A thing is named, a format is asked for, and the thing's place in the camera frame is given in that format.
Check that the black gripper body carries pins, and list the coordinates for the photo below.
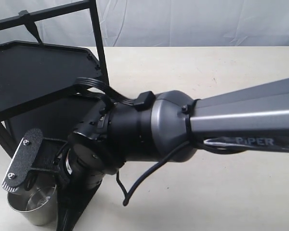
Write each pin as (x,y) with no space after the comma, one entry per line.
(78,178)

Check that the stainless steel mug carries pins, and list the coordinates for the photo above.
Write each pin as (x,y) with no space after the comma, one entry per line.
(38,205)

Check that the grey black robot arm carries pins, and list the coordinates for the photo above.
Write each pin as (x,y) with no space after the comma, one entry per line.
(168,127)

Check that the black two-tier shelf rack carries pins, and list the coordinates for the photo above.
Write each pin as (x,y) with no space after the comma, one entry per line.
(37,80)

